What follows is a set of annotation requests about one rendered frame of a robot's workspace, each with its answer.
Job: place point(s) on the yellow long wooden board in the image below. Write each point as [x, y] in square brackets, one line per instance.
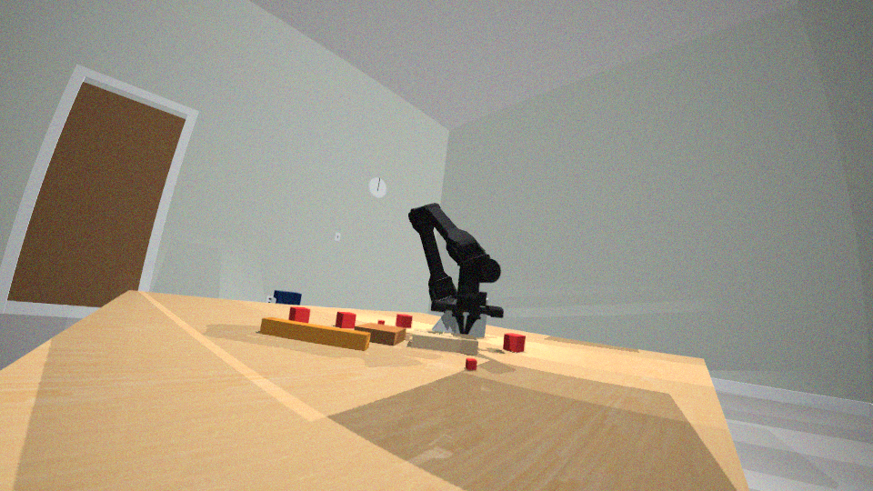
[311, 333]

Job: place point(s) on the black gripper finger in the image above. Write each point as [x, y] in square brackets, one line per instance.
[460, 321]
[470, 321]

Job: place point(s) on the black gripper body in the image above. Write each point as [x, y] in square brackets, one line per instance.
[493, 311]

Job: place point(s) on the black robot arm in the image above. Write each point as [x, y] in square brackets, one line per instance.
[476, 266]

